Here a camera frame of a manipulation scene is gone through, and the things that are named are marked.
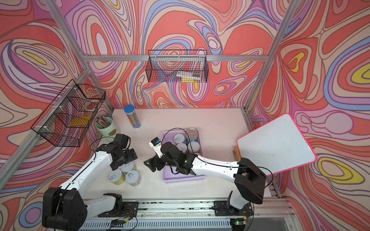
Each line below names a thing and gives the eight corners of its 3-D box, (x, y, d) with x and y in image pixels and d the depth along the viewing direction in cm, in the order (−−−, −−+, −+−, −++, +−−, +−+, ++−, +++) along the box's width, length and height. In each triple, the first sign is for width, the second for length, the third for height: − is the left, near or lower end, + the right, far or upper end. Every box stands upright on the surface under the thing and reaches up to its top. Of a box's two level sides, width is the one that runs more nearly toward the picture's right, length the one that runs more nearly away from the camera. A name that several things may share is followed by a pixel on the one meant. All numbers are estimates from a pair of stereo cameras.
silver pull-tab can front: (126, 186, 83) (123, 183, 78) (129, 173, 87) (127, 170, 83) (140, 186, 82) (138, 183, 78) (143, 173, 87) (141, 170, 83)
